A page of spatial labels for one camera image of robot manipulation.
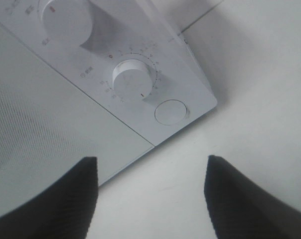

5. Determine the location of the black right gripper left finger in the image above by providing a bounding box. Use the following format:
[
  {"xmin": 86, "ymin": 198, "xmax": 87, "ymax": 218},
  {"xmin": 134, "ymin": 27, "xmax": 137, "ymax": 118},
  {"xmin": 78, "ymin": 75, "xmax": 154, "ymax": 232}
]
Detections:
[{"xmin": 0, "ymin": 157, "xmax": 98, "ymax": 239}]

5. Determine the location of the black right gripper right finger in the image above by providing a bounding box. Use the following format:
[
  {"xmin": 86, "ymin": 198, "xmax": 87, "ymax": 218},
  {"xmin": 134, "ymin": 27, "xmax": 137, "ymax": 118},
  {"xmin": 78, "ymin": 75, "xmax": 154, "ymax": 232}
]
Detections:
[{"xmin": 204, "ymin": 155, "xmax": 301, "ymax": 239}]

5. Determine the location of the white microwave door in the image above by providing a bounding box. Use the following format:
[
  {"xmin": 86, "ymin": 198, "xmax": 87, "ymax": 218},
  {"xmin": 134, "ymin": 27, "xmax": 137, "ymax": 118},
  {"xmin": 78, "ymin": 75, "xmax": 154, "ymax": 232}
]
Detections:
[{"xmin": 0, "ymin": 16, "xmax": 155, "ymax": 186}]

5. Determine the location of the round white door button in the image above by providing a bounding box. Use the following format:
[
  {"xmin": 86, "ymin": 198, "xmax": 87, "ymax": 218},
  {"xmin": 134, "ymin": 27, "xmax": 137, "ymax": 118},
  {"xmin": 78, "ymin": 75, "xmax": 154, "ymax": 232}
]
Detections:
[{"xmin": 154, "ymin": 100, "xmax": 187, "ymax": 125}]

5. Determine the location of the white microwave oven body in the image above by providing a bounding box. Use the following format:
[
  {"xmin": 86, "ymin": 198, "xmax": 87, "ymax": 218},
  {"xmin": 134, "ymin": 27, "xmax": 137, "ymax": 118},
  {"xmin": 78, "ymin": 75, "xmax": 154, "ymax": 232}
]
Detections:
[{"xmin": 0, "ymin": 0, "xmax": 218, "ymax": 186}]

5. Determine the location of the lower white timer knob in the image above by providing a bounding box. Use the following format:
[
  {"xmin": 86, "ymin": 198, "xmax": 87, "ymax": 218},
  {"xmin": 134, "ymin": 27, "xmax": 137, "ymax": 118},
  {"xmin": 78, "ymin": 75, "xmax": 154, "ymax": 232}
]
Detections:
[{"xmin": 112, "ymin": 59, "xmax": 153, "ymax": 101}]

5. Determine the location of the upper white power knob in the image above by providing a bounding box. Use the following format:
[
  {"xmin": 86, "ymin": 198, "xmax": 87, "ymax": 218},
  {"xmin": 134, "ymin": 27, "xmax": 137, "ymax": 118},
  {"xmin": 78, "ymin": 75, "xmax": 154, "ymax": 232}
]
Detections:
[{"xmin": 38, "ymin": 0, "xmax": 94, "ymax": 46}]

